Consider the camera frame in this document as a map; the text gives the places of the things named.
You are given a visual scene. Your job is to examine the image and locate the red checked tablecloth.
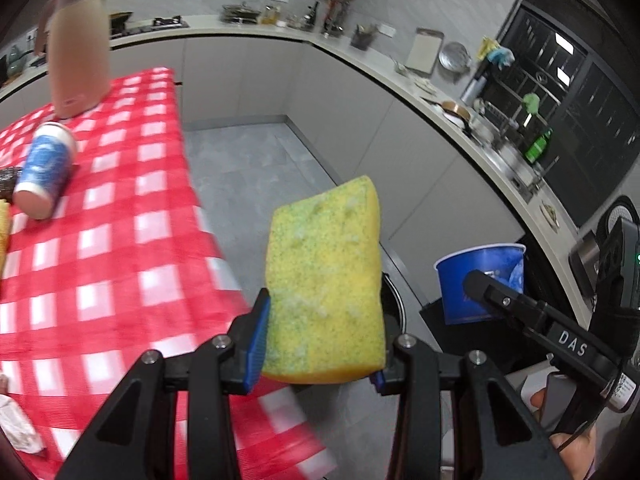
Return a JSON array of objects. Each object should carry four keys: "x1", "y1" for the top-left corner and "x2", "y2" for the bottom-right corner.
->
[{"x1": 0, "y1": 66, "x2": 341, "y2": 480}]

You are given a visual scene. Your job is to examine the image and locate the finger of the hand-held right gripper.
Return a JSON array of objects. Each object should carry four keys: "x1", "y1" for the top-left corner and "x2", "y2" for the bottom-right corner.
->
[{"x1": 462, "y1": 269, "x2": 557, "y2": 347}]

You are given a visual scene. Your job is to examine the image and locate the silver foil roll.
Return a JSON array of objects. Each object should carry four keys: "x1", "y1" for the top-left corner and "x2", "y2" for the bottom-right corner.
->
[{"x1": 459, "y1": 76, "x2": 489, "y2": 106}]

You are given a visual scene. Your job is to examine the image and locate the dark barred window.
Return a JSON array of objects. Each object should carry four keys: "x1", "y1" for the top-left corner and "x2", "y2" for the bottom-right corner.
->
[{"x1": 494, "y1": 0, "x2": 640, "y2": 228}]

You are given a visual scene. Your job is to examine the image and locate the green dish soap bottle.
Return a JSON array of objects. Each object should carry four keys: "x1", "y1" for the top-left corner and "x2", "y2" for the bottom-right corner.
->
[{"x1": 524, "y1": 128, "x2": 554, "y2": 164}]

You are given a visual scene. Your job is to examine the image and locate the black chopstick holder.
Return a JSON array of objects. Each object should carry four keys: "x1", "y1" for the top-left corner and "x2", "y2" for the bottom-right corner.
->
[{"x1": 349, "y1": 23, "x2": 377, "y2": 51}]

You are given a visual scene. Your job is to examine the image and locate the pink thermos jug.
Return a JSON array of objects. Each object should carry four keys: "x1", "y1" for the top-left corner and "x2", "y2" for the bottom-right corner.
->
[{"x1": 34, "y1": 0, "x2": 119, "y2": 120}]

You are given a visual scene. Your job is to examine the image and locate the black trash bin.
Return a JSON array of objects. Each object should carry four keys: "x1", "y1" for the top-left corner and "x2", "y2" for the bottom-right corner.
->
[{"x1": 380, "y1": 245, "x2": 407, "y2": 336}]

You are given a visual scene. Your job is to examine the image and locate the rice cooker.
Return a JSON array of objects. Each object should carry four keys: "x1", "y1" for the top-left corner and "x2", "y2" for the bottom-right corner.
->
[{"x1": 596, "y1": 195, "x2": 640, "y2": 241}]

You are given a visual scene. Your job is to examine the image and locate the person's right hand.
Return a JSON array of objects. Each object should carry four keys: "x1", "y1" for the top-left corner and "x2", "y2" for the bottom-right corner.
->
[{"x1": 529, "y1": 388, "x2": 599, "y2": 480}]

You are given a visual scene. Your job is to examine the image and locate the grey kitchen counter cabinets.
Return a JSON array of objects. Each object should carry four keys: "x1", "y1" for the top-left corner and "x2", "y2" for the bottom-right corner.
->
[{"x1": 0, "y1": 22, "x2": 583, "y2": 321}]

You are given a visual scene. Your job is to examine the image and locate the metal steamer plate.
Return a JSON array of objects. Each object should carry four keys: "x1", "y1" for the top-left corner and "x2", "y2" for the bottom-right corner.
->
[{"x1": 438, "y1": 41, "x2": 472, "y2": 74}]

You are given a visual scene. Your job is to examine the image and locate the blue rubber glove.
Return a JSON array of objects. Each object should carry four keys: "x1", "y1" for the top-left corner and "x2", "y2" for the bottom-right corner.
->
[{"x1": 487, "y1": 47, "x2": 516, "y2": 69}]

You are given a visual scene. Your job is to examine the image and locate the white paper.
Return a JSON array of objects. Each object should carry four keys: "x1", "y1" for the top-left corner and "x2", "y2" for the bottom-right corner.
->
[{"x1": 0, "y1": 392, "x2": 46, "y2": 456}]

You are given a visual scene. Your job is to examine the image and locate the pan with glass lid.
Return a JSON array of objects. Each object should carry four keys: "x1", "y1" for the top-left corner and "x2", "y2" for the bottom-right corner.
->
[{"x1": 220, "y1": 2, "x2": 264, "y2": 25}]

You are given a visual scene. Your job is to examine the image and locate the utensil rack with ladles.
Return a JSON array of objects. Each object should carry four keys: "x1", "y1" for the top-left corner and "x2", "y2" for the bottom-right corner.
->
[{"x1": 322, "y1": 0, "x2": 349, "y2": 37}]

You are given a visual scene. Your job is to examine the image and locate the metal faucet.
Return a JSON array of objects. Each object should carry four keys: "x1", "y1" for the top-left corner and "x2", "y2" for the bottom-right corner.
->
[{"x1": 494, "y1": 109, "x2": 522, "y2": 147}]

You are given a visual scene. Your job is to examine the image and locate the dark steel wool scourer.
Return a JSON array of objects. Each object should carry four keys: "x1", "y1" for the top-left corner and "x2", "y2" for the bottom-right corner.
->
[{"x1": 0, "y1": 166, "x2": 24, "y2": 202}]

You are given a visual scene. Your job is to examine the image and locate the white blue paper cup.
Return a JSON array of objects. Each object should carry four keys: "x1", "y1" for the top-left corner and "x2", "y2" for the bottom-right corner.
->
[{"x1": 12, "y1": 121, "x2": 78, "y2": 220}]

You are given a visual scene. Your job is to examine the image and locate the yellow cloth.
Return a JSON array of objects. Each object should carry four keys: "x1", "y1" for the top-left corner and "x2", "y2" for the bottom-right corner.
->
[{"x1": 0, "y1": 200, "x2": 12, "y2": 263}]

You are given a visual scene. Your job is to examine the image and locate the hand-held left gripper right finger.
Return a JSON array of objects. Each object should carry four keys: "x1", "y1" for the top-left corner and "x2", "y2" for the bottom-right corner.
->
[{"x1": 371, "y1": 272, "x2": 572, "y2": 480}]

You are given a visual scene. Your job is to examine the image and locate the copper pan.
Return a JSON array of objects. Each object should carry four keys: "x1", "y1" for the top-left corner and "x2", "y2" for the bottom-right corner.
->
[{"x1": 439, "y1": 100, "x2": 471, "y2": 121}]

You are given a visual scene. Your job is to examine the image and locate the plate with food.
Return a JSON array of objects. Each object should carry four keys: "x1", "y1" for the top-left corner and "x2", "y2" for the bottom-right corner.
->
[{"x1": 540, "y1": 199, "x2": 562, "y2": 231}]

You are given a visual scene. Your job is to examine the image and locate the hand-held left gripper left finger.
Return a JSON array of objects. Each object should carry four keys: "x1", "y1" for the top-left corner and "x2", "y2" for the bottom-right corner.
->
[{"x1": 52, "y1": 287, "x2": 273, "y2": 480}]

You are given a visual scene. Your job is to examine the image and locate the grey cutting board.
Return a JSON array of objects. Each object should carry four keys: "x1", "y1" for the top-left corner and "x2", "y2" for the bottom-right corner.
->
[{"x1": 404, "y1": 27, "x2": 445, "y2": 74}]

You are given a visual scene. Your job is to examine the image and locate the yellow green sponge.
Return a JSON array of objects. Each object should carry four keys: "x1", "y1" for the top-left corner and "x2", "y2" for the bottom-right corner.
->
[{"x1": 261, "y1": 175, "x2": 388, "y2": 385}]

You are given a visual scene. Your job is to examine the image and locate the black wok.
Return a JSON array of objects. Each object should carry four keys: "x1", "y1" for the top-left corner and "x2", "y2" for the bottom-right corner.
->
[{"x1": 109, "y1": 11, "x2": 134, "y2": 37}]

